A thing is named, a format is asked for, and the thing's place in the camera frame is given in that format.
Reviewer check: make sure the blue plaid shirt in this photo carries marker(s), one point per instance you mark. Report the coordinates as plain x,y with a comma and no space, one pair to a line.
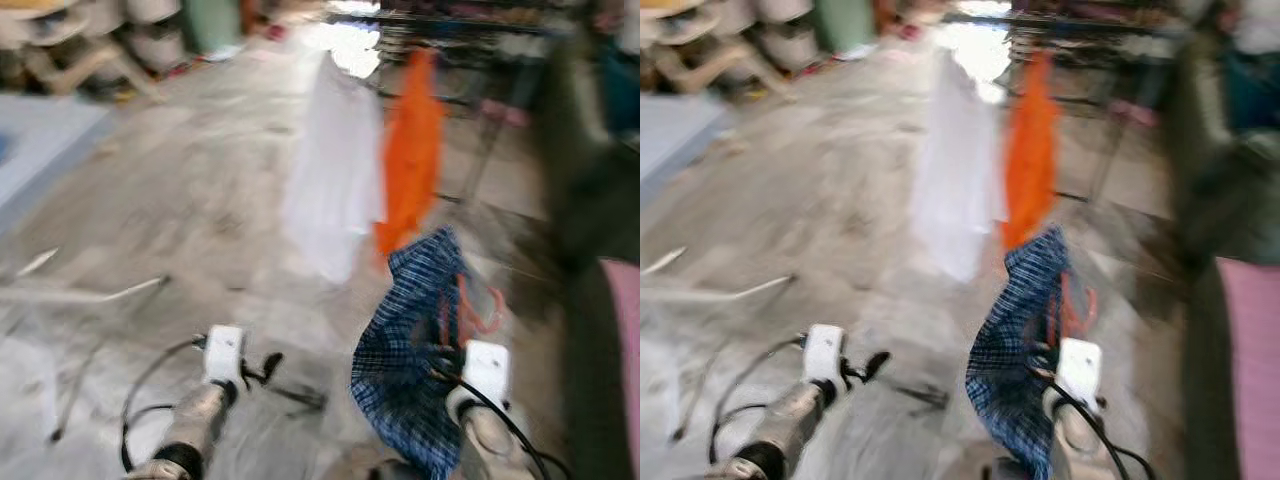
405,350
1015,350

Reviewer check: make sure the pink plastic hanger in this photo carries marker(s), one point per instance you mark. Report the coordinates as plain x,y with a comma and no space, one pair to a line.
465,310
1075,310

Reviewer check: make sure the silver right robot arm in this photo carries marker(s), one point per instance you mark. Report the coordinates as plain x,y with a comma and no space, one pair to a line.
1085,445
490,445

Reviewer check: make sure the white T-shirt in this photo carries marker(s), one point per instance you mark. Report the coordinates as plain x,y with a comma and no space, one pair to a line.
955,170
335,170

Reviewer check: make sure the pink sofa cover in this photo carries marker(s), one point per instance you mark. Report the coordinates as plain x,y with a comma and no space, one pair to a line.
625,360
1250,360

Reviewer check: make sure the orange printed T-shirt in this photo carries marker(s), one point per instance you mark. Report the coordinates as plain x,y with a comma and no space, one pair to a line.
412,150
1030,150

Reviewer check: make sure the dark green sofa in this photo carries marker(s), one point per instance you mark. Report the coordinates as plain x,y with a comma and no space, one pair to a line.
1200,200
585,200

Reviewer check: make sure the green lidded bin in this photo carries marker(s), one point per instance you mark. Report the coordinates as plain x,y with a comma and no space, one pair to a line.
845,25
212,25

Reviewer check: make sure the black metal drying rack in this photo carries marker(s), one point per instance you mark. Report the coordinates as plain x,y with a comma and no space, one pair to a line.
1080,22
470,25

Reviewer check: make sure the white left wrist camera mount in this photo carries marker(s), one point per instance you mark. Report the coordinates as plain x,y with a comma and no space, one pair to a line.
224,355
824,353

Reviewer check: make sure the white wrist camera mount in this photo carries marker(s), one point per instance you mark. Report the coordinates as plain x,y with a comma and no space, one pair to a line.
824,353
224,355
1082,368
487,370

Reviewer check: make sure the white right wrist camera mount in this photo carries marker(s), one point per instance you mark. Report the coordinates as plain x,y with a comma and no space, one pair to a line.
1082,368
487,370

